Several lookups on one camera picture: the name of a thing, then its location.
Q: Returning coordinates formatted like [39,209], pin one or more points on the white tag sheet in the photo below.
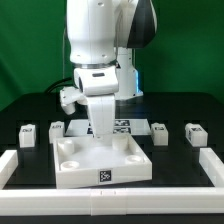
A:
[133,126]

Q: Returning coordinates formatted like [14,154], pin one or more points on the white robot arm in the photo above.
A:
[96,30]

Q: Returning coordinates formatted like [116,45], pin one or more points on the white U-shaped fence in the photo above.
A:
[124,201]

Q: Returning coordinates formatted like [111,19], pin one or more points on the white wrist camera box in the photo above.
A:
[99,84]

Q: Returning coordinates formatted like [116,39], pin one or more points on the white square tabletop part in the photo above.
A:
[86,161]

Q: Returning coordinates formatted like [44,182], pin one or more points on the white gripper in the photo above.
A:
[101,114]

